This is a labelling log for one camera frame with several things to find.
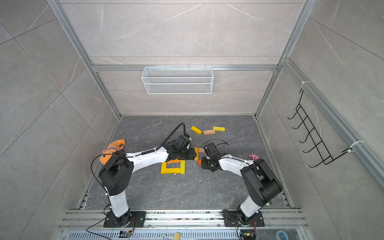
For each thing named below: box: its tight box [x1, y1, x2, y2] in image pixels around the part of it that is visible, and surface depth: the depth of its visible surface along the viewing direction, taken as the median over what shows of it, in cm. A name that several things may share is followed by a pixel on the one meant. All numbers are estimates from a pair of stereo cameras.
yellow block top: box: [190, 125, 203, 135], surface depth 113 cm
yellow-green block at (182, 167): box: [180, 160, 186, 175], surface depth 92 cm
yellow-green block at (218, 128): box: [213, 126, 226, 132], surface depth 113 cm
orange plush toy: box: [99, 139, 126, 165], surface depth 89 cm
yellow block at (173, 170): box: [165, 168, 181, 174], surface depth 90 cm
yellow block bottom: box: [160, 162, 167, 175], surface depth 92 cm
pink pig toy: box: [249, 152, 260, 161], surface depth 97 cm
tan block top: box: [203, 129, 216, 135], surface depth 110 cm
